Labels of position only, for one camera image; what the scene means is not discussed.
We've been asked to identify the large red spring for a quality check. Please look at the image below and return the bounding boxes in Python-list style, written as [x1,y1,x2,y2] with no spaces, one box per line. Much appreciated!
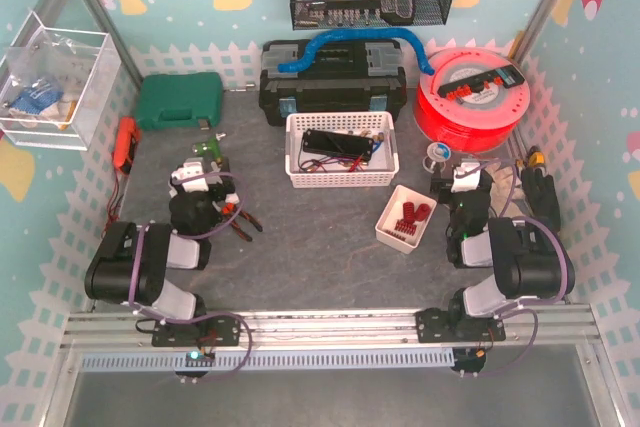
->
[414,203,433,222]
[402,201,415,224]

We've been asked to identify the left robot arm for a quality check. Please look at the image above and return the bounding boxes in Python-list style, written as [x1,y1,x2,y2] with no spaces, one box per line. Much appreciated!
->
[84,155,241,359]

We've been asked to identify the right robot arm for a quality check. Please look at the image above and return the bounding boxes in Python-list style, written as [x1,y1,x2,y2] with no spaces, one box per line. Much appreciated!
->
[415,160,575,344]

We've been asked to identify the orange black pliers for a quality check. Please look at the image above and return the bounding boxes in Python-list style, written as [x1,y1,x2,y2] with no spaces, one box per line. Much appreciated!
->
[219,201,263,244]

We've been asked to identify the white work gloves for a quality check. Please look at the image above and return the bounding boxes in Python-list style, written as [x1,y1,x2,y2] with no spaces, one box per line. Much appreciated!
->
[490,167,525,213]

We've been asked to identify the green small motor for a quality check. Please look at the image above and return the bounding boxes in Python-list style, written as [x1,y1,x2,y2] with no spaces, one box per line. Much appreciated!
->
[192,133,226,166]

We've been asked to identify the small white tray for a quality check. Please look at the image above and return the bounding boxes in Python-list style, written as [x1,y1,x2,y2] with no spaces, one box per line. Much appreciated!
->
[375,185,437,254]

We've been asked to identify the black glove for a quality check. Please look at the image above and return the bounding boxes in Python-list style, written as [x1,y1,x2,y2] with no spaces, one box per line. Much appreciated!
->
[521,167,562,233]

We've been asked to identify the yellow black screwdriver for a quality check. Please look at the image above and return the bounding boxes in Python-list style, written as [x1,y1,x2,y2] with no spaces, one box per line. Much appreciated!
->
[516,146,546,169]

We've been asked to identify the orange multimeter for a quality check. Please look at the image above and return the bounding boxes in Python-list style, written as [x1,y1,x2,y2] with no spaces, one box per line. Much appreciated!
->
[112,116,141,175]

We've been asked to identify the red multimeter leads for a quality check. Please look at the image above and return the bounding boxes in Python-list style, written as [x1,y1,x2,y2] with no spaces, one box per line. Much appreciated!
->
[102,170,124,236]

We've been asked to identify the red filament spool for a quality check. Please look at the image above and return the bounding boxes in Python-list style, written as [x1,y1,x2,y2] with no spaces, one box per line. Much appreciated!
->
[413,47,531,154]

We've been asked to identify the green plastic case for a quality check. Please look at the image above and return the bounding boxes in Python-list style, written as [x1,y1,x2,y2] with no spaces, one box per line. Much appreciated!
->
[134,72,224,131]

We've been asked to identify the white perforated basket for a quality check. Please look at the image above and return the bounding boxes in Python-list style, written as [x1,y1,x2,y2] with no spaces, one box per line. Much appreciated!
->
[285,111,399,188]

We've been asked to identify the black red connector strip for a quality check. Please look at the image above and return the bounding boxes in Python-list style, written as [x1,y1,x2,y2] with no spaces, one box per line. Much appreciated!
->
[437,65,525,101]

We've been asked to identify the black toolbox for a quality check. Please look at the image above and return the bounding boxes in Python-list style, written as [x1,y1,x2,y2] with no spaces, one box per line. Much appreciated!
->
[258,39,407,127]

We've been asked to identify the clear acrylic box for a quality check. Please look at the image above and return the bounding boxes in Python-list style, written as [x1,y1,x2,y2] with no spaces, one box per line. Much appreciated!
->
[1,12,121,151]

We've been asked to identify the blue white gloves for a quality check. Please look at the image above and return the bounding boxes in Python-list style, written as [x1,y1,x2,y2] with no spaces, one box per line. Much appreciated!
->
[9,77,64,119]

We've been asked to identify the solder wire spool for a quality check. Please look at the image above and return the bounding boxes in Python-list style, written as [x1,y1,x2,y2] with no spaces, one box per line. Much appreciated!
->
[422,142,452,173]

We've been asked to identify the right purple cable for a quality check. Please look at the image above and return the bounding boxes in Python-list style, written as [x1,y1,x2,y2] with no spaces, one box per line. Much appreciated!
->
[449,156,576,379]

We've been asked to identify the aluminium rail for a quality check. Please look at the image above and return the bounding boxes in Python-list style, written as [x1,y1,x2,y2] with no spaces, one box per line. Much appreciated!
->
[61,304,601,352]

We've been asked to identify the grey slotted cable duct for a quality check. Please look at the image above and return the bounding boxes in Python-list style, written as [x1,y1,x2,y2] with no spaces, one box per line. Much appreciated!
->
[81,347,455,373]

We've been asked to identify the blue corrugated hose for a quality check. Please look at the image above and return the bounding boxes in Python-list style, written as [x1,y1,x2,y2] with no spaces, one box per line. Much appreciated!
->
[278,27,436,75]

